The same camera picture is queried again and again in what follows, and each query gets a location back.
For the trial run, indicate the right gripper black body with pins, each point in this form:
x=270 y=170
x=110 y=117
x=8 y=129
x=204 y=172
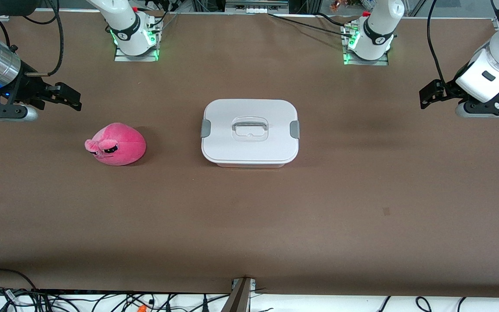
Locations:
x=30 y=85

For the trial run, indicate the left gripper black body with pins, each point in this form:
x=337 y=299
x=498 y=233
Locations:
x=445 y=89

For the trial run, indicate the pink plush toy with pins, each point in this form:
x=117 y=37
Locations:
x=117 y=145

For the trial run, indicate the grey lid latch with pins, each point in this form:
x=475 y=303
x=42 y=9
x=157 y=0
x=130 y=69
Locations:
x=295 y=130
x=205 y=128

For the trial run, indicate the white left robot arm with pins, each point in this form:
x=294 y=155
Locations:
x=379 y=26

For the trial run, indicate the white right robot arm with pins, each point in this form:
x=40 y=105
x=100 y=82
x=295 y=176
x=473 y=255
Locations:
x=124 y=21

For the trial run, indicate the white plastic box base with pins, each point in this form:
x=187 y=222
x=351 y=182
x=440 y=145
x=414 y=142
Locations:
x=249 y=165

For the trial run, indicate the small orange object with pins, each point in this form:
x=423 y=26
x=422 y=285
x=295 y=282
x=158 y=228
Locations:
x=338 y=5

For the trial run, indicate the grey socket strip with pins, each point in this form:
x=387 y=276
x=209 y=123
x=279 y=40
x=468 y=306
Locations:
x=256 y=8

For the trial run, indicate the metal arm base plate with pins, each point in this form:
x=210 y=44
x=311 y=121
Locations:
x=366 y=62
x=134 y=58

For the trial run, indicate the metal post with bracket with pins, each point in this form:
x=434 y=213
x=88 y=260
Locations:
x=238 y=299

